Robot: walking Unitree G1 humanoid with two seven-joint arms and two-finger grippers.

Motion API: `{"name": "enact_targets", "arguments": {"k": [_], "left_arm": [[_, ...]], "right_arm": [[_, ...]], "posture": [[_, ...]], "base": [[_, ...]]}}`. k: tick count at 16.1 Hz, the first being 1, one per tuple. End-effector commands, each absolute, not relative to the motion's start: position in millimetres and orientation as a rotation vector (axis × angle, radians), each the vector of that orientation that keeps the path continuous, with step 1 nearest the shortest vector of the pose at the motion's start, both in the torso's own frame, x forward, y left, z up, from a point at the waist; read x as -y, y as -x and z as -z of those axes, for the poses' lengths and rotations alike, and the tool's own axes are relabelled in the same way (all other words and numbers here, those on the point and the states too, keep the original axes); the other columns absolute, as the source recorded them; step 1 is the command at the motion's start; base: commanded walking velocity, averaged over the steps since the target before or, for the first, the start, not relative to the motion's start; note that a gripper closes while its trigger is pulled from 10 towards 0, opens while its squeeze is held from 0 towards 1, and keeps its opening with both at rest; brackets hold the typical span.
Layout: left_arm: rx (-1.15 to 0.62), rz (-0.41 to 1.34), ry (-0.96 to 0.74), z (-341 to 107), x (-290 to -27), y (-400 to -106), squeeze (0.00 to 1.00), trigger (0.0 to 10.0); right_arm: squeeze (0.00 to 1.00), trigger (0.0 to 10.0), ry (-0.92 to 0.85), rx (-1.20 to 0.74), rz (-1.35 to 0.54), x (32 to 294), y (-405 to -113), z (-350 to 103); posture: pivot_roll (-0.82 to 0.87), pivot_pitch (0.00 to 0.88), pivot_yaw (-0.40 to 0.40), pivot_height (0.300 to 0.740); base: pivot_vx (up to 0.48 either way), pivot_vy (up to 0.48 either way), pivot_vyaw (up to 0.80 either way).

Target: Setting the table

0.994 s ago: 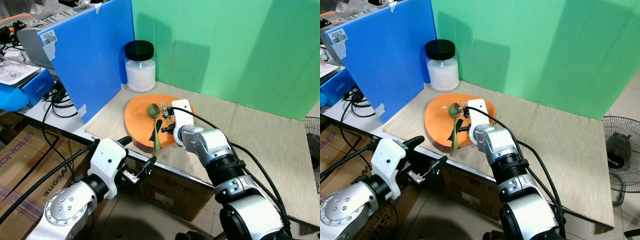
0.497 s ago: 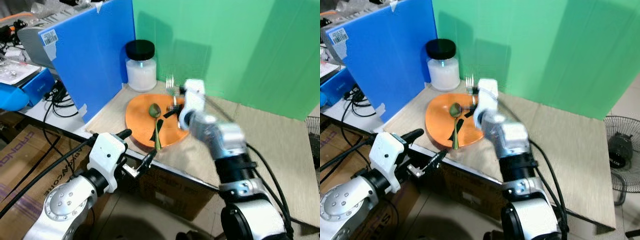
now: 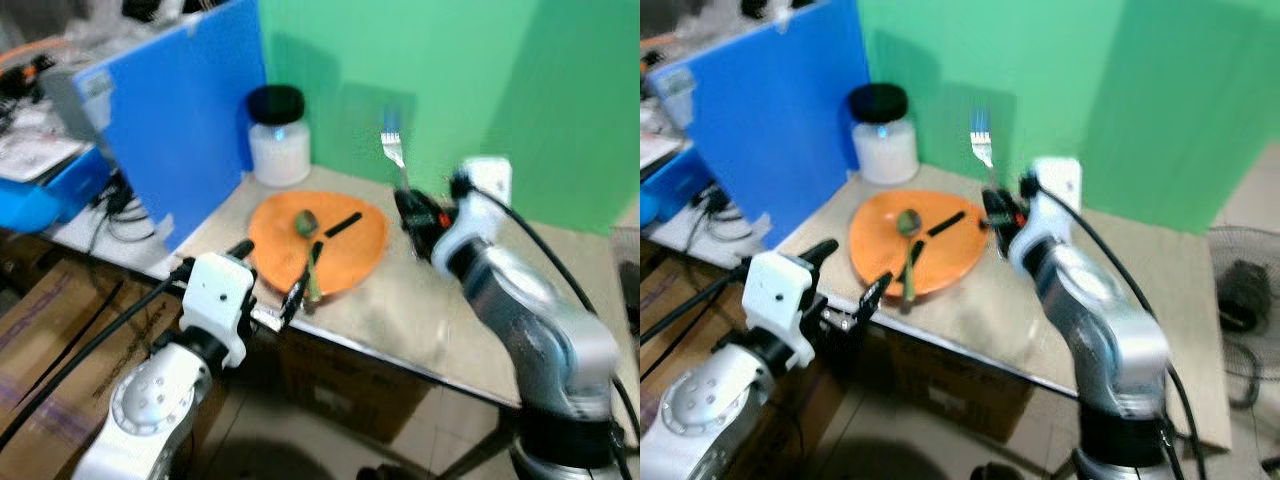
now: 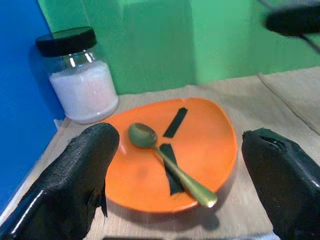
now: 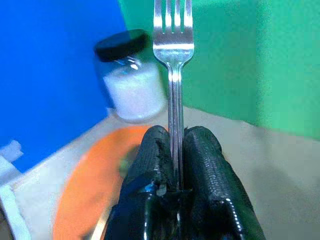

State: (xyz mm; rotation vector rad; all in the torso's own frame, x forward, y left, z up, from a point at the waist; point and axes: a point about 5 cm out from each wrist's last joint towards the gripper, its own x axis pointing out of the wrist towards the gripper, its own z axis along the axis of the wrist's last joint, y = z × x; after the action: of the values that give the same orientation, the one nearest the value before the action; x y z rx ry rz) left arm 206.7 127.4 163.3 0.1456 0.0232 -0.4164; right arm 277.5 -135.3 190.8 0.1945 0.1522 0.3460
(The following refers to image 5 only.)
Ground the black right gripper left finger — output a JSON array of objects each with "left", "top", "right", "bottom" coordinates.
[{"left": 106, "top": 125, "right": 179, "bottom": 240}]

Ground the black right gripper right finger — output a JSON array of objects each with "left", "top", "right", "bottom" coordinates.
[{"left": 177, "top": 126, "right": 267, "bottom": 240}]

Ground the silver metal fork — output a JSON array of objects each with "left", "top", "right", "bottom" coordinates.
[{"left": 152, "top": 0, "right": 195, "bottom": 192}]

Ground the orange plate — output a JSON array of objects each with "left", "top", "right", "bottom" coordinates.
[{"left": 53, "top": 125, "right": 154, "bottom": 240}]

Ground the glass jar with black lid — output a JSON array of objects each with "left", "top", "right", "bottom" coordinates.
[{"left": 93, "top": 29, "right": 169, "bottom": 123}]

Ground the white chair frame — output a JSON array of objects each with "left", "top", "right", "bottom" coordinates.
[{"left": 0, "top": 139, "right": 32, "bottom": 240}]

